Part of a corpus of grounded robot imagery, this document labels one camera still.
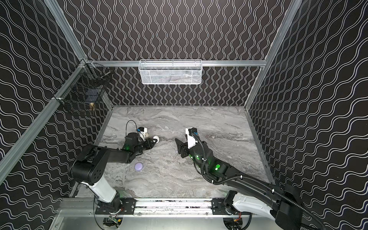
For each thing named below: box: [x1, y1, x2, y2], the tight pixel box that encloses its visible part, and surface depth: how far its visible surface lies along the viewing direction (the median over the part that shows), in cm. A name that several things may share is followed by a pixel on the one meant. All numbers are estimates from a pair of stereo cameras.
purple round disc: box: [134, 161, 144, 172], surface depth 90 cm
